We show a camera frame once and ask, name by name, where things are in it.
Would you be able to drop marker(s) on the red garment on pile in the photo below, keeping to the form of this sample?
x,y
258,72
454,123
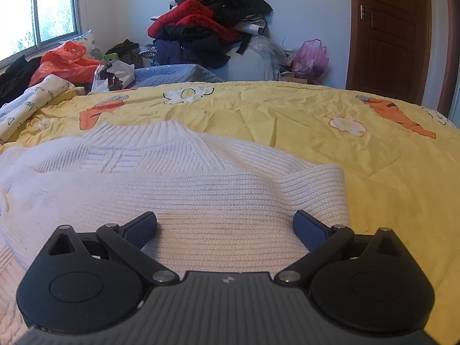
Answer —
x,y
192,13

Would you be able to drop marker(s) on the white printed quilt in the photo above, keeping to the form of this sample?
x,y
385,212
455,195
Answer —
x,y
16,113

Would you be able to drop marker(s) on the pile of dark clothes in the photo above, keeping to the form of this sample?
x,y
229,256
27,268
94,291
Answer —
x,y
199,31

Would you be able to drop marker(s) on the crumpled white black bag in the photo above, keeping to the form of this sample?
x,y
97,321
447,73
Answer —
x,y
112,76

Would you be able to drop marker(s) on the black clothes near window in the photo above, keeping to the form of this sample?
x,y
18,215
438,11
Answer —
x,y
16,79

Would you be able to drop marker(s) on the brown wooden door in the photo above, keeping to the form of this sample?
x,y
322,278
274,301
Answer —
x,y
406,50

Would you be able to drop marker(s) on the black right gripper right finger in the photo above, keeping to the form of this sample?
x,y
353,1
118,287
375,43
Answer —
x,y
366,283

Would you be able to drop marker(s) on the white knitted sweater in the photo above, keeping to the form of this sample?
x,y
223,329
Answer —
x,y
222,204

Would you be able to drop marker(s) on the orange plastic bag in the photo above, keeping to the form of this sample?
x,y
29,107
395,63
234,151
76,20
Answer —
x,y
69,62

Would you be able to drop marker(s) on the window with frame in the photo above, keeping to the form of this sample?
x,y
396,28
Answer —
x,y
28,26

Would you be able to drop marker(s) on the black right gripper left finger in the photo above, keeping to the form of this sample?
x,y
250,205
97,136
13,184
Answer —
x,y
87,282

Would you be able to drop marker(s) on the pink plastic bag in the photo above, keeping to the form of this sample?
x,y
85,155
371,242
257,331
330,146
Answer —
x,y
311,60

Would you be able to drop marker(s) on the yellow carrot print bedsheet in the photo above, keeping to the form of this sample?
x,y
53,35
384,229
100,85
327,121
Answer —
x,y
400,161

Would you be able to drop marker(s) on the light blue knitted blanket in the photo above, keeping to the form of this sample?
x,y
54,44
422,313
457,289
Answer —
x,y
170,74

